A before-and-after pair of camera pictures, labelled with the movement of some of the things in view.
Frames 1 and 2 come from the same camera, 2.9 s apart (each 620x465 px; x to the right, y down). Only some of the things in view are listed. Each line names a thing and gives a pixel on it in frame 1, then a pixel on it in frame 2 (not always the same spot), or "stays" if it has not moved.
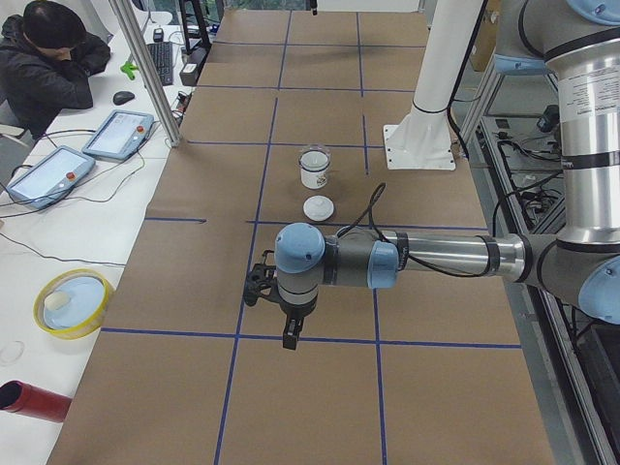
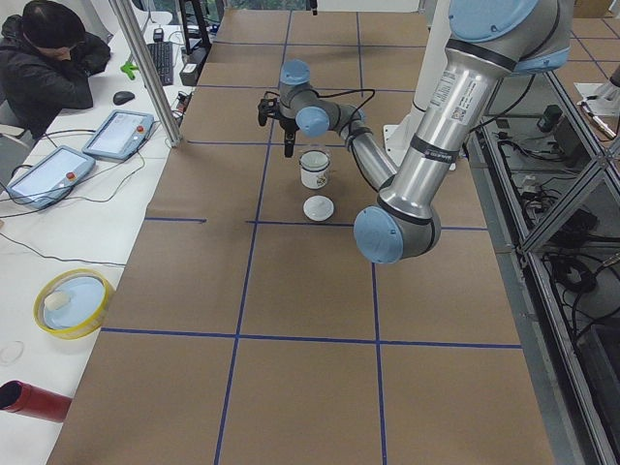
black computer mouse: x=121 y=97 stays
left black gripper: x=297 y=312 to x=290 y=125
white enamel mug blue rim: x=313 y=166 stays
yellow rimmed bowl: x=73 y=304 stays
